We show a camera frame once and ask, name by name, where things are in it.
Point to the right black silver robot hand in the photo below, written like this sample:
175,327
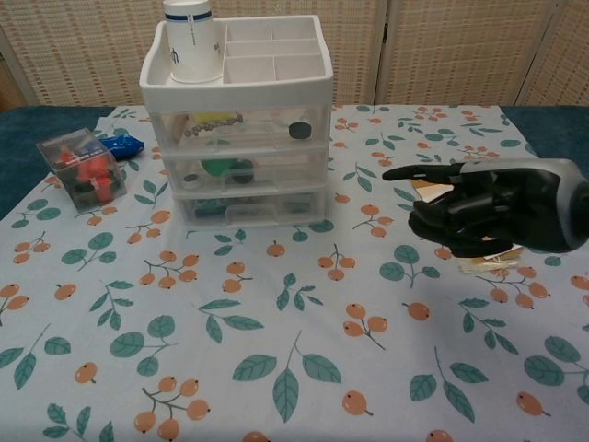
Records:
515,198

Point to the clear drawer tray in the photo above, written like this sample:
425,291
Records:
294,207

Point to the clear box of red parts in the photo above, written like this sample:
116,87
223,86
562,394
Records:
87,175

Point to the brown cardboard piece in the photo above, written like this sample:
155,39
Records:
439,189

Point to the woven beige folding screen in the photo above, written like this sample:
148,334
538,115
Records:
460,46

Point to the black round disc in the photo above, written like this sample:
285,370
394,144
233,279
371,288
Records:
299,130

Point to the floral leaf berry tablecloth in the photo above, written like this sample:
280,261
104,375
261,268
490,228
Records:
276,345

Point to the green round item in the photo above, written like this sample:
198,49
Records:
221,166

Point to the yellow flat item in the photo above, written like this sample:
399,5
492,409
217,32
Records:
209,117

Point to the white tape roll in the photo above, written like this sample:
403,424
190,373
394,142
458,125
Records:
192,181

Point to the white paper cup blue stripe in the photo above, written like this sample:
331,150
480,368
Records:
193,50

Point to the blue snack packet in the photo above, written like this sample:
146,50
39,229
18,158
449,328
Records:
124,145

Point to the white plastic drawer organizer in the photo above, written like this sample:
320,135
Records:
239,89

